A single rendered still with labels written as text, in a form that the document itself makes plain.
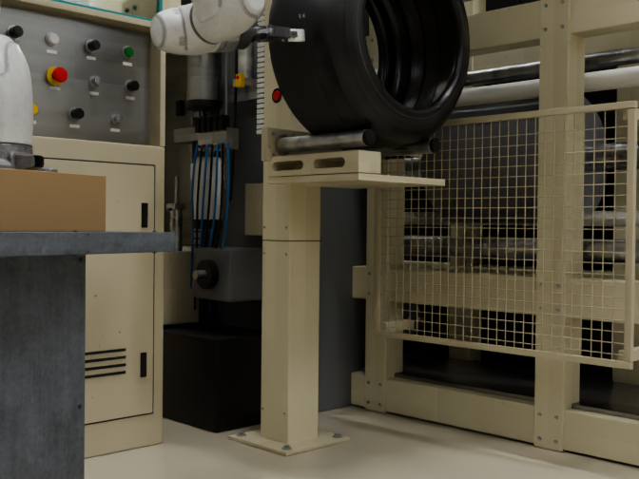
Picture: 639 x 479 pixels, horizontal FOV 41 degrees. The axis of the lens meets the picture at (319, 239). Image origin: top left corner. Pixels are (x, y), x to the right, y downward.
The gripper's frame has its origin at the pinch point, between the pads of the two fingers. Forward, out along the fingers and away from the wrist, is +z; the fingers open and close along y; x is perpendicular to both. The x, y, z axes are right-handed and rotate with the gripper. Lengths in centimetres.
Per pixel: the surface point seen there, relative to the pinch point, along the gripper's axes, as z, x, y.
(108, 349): -31, 81, 56
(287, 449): 4, 115, 22
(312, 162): 10.3, 32.7, 7.8
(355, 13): 10.3, -3.7, -12.4
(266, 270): 16, 65, 38
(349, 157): 10.4, 32.0, -6.2
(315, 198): 29, 44, 27
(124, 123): -14, 17, 61
